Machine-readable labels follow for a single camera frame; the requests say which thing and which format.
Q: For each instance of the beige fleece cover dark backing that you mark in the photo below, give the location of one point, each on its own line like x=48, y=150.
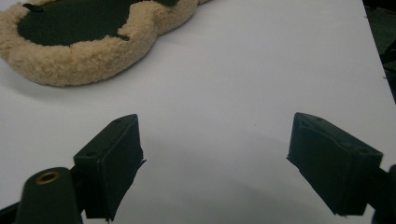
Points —
x=77, y=65

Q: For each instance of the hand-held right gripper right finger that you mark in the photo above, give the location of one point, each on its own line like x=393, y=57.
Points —
x=333, y=168

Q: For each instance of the dark cloth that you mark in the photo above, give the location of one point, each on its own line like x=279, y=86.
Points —
x=384, y=34

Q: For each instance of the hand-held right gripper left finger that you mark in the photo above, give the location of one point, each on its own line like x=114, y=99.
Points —
x=107, y=168

